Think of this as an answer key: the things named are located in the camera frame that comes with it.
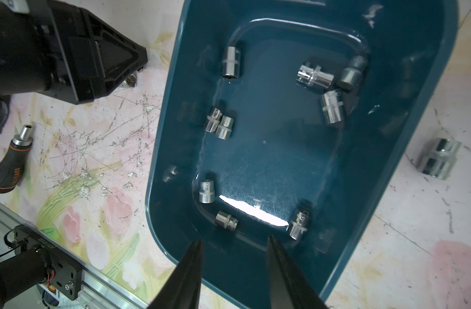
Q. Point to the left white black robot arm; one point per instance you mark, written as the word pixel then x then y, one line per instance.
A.
pixel 61 51

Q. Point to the small chrome socket gripped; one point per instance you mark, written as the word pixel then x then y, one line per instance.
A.
pixel 224 128

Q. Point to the black orange screwdriver handle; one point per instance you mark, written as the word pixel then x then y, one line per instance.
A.
pixel 13 164

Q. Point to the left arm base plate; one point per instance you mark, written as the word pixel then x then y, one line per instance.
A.
pixel 38 261

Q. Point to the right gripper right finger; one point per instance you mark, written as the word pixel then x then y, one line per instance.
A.
pixel 288 286

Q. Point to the aluminium mounting rail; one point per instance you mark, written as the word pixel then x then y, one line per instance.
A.
pixel 97 290

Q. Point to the teal plastic storage tray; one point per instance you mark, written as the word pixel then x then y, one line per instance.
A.
pixel 281 155

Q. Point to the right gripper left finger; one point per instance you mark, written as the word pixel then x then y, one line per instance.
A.
pixel 183 287

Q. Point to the chrome socket in tray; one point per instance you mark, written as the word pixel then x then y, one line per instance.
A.
pixel 213 120
pixel 332 106
pixel 207 192
pixel 231 62
pixel 351 76
pixel 314 77
pixel 298 225
pixel 226 221

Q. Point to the large chrome socket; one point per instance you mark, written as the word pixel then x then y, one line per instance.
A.
pixel 440 158

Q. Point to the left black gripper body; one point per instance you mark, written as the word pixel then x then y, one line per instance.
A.
pixel 62 51

